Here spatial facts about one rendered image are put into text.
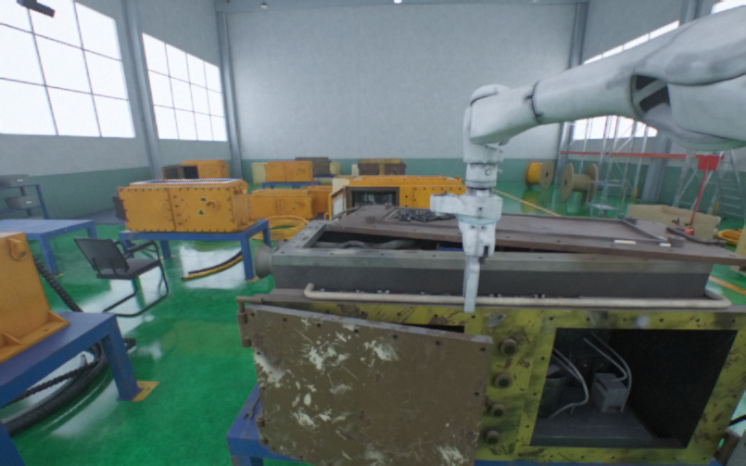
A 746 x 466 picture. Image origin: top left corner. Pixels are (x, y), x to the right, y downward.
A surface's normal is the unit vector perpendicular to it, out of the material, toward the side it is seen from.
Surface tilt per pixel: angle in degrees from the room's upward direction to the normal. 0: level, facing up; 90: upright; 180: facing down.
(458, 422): 90
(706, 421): 90
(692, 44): 50
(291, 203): 90
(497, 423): 90
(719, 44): 57
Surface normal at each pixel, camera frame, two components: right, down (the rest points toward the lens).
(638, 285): -0.07, 0.28
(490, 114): -0.82, 0.05
